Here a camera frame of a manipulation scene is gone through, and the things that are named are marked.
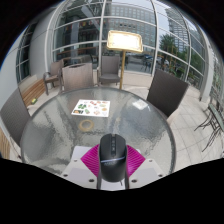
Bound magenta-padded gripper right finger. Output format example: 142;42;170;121
123;143;166;190

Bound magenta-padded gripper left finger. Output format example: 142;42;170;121
60;143;102;190

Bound black computer mouse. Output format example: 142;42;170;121
98;133;129;183

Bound white mouse pad with drawing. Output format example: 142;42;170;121
70;145;129;192

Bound white sheet with food pictures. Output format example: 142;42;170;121
70;99;111;118

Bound wooden slat bench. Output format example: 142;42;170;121
0;128;11;159
19;78;46;108

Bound green metal bistro table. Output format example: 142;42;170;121
194;96;224;153

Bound golden menu stand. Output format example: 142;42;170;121
105;29;144;90

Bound tan round ring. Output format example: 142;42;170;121
78;119;95;132

